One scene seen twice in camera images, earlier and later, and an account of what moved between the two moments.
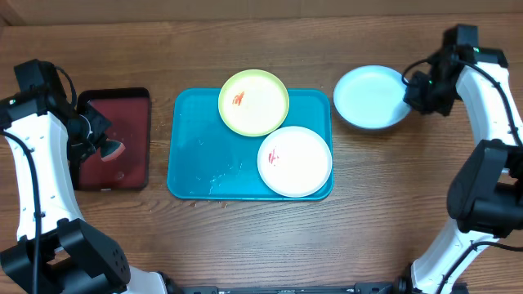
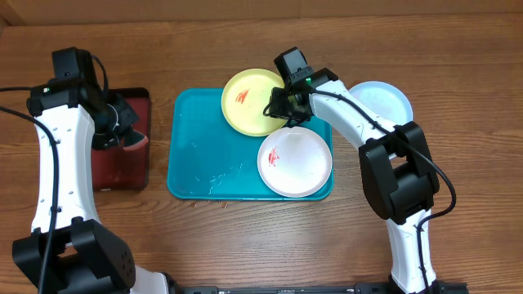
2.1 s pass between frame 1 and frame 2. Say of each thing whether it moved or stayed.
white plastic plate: stayed
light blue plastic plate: moved
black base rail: stayed
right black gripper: moved
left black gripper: moved
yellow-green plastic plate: stayed
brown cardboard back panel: stayed
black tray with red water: stayed
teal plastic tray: stayed
